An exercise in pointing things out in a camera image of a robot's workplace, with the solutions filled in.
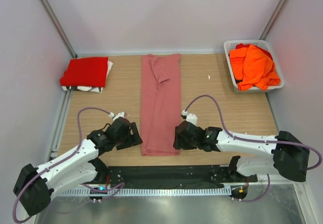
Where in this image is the pink t shirt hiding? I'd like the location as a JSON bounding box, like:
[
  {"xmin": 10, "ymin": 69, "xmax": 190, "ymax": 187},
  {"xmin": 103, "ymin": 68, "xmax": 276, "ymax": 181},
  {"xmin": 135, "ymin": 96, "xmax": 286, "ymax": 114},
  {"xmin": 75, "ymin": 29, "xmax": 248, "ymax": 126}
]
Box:
[{"xmin": 140, "ymin": 54, "xmax": 182, "ymax": 156}]

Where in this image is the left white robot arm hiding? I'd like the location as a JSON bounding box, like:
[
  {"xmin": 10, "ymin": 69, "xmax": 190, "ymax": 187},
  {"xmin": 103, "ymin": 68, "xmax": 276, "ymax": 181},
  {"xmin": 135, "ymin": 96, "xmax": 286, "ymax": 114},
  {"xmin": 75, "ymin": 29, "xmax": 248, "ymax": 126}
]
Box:
[{"xmin": 13, "ymin": 117, "xmax": 142, "ymax": 216}]

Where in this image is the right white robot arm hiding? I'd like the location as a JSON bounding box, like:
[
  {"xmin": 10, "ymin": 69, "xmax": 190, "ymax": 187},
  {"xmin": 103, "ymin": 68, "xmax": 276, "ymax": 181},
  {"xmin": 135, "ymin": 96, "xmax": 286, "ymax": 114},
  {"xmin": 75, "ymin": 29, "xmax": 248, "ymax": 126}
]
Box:
[{"xmin": 173, "ymin": 121, "xmax": 309, "ymax": 182}]

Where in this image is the folded red t shirt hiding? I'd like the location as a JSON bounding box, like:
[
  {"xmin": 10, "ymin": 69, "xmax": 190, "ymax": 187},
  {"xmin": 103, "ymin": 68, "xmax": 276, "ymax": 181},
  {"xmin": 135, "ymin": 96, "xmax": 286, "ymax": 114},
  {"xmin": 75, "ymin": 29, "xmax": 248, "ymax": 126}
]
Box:
[{"xmin": 60, "ymin": 57, "xmax": 109, "ymax": 87}]

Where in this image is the orange t shirt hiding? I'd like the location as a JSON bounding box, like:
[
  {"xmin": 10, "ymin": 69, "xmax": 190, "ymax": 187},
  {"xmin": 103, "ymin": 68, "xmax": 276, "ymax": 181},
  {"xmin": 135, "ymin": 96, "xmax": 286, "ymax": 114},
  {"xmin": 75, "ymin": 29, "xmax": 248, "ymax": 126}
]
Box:
[{"xmin": 229, "ymin": 44, "xmax": 281, "ymax": 91}]

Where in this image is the white plastic basket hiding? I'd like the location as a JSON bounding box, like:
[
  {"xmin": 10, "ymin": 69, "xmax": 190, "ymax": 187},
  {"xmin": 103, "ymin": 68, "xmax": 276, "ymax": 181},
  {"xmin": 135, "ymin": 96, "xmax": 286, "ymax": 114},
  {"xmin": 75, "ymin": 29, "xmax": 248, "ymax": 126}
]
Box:
[{"xmin": 224, "ymin": 40, "xmax": 285, "ymax": 93}]

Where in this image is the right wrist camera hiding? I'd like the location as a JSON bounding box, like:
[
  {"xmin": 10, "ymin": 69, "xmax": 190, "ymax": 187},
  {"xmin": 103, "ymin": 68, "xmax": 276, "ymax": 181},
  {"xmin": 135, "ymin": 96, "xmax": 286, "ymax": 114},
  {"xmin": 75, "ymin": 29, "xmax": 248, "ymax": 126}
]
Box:
[{"xmin": 181, "ymin": 110, "xmax": 198, "ymax": 126}]

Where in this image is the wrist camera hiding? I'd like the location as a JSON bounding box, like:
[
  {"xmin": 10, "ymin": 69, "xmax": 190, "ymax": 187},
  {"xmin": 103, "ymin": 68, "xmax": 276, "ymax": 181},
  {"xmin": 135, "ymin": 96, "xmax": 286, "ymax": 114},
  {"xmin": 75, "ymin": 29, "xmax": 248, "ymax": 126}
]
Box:
[
  {"xmin": 181, "ymin": 110, "xmax": 198, "ymax": 126},
  {"xmin": 108, "ymin": 111, "xmax": 127, "ymax": 121}
]

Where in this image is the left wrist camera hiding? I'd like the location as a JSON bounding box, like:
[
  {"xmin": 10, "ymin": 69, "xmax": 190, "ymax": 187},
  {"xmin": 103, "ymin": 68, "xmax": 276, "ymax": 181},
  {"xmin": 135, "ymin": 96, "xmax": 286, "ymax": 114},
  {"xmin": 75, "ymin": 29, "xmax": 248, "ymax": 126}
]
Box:
[{"xmin": 108, "ymin": 111, "xmax": 127, "ymax": 121}]

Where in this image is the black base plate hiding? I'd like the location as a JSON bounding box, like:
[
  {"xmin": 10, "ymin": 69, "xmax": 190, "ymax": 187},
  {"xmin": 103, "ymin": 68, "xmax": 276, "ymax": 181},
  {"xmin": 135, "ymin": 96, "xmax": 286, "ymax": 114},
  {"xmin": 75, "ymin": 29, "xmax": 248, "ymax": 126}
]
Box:
[{"xmin": 105, "ymin": 165, "xmax": 258, "ymax": 190}]

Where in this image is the white slotted cable duct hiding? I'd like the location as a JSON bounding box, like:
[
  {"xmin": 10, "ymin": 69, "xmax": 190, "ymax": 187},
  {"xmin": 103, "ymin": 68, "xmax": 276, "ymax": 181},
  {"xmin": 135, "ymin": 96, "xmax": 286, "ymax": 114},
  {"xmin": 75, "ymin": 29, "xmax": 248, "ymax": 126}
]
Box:
[{"xmin": 59, "ymin": 186, "xmax": 232, "ymax": 197}]

